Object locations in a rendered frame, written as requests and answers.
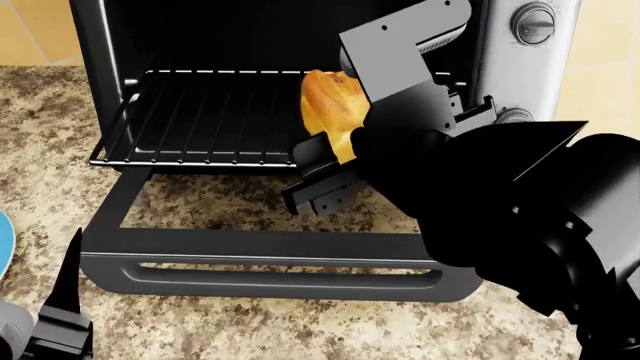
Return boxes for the black oven door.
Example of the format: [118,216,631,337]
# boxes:
[79,168,484,303]

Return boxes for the silver toaster oven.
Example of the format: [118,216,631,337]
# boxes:
[68,0,584,176]

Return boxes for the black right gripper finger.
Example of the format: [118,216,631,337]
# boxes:
[291,132,357,178]
[280,167,370,219]

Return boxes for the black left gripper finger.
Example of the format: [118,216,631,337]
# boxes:
[45,225,84,315]

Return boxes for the black wire oven rack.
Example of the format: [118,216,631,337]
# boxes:
[88,68,362,170]

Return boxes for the blue plate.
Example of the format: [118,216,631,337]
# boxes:
[0,209,17,281]

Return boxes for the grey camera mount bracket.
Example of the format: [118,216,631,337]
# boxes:
[338,0,497,133]

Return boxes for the golden brown bread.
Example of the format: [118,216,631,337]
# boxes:
[299,69,373,166]

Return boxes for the small silver oven knob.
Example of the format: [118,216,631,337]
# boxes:
[496,107,537,126]

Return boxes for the large silver oven knob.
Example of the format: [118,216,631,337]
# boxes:
[513,0,558,47]

